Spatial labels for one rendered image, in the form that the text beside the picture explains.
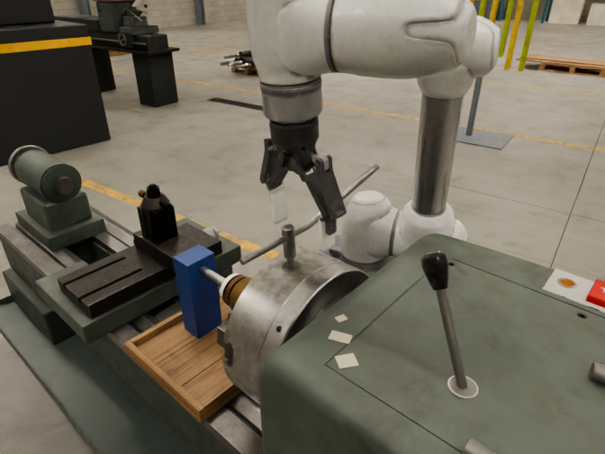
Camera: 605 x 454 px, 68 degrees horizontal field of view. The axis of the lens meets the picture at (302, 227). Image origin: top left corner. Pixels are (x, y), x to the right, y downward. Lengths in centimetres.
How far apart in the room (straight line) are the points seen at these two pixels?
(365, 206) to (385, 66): 89
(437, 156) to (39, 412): 200
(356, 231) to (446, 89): 54
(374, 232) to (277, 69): 90
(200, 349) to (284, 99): 72
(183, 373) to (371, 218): 72
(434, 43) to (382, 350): 39
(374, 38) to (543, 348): 46
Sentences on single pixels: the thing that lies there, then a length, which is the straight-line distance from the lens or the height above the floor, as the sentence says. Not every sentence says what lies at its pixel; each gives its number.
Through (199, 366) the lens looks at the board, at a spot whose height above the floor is 89.
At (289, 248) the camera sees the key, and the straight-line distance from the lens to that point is 78.
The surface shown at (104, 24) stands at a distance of 757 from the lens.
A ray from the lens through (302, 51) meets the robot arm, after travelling 61.
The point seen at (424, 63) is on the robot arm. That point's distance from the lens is 58.
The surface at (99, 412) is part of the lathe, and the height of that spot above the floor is 54.
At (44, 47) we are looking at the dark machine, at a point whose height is 107.
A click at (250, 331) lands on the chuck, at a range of 79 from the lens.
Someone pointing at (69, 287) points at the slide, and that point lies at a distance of 136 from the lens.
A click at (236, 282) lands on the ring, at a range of 99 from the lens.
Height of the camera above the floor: 170
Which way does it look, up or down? 29 degrees down
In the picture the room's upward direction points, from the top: straight up
